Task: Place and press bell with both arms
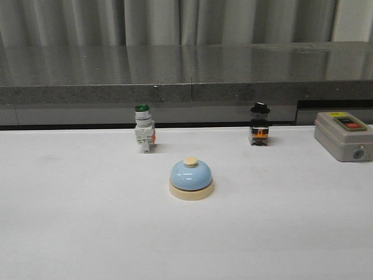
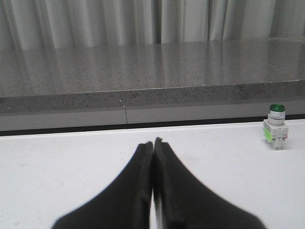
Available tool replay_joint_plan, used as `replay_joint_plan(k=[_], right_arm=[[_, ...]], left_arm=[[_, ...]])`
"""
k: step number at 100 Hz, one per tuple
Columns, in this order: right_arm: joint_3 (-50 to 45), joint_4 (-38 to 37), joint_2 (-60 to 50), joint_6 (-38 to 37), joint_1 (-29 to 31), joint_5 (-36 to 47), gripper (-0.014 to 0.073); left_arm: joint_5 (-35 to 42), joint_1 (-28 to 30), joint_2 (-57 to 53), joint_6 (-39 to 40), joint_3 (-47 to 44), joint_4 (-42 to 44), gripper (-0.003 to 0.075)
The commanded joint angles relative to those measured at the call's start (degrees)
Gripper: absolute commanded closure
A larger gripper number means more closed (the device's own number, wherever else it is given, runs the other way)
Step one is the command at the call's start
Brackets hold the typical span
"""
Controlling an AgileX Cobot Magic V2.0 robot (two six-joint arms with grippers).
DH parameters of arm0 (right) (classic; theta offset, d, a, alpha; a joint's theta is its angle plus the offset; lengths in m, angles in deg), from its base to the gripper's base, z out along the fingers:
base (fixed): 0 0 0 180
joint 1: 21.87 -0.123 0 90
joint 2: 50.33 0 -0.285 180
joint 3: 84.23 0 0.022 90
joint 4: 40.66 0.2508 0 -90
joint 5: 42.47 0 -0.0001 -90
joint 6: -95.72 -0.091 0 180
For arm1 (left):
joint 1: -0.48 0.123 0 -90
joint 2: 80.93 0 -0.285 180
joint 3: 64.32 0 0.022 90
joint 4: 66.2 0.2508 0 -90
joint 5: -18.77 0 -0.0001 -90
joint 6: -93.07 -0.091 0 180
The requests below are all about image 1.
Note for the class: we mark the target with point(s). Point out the grey curtain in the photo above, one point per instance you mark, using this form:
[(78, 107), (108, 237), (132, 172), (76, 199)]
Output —
[(145, 23)]

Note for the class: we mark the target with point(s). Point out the green pushbutton switch white body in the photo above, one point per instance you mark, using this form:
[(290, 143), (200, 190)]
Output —
[(145, 127)]

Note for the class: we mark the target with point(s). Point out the black rotary selector switch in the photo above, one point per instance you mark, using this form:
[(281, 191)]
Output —
[(259, 129)]

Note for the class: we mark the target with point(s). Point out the grey push button switch box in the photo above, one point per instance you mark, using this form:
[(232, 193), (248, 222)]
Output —
[(344, 136)]

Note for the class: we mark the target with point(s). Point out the blue call bell cream base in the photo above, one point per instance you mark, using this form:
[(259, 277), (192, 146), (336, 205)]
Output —
[(191, 180)]

